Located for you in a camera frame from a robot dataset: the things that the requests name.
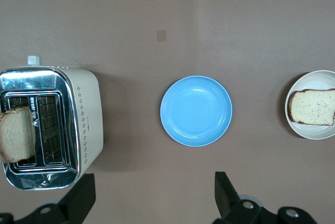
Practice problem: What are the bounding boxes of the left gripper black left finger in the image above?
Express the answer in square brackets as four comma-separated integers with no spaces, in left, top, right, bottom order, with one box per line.
[0,173,96,224]

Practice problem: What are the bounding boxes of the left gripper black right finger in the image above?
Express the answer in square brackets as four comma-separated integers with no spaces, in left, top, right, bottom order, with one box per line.
[213,171,319,224]

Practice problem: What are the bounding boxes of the brown-crust bread slice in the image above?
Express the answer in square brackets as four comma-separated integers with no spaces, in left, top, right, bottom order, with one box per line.
[0,106,37,164]
[288,88,335,126]

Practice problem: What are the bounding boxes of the blue plate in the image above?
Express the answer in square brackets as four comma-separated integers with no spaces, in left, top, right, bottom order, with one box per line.
[160,75,233,148]

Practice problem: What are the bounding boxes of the beige plate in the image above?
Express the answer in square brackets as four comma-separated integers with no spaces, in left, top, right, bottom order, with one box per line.
[284,70,335,140]

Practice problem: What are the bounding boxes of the beige toaster chrome top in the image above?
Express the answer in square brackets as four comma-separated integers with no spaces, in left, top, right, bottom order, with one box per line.
[0,55,104,191]

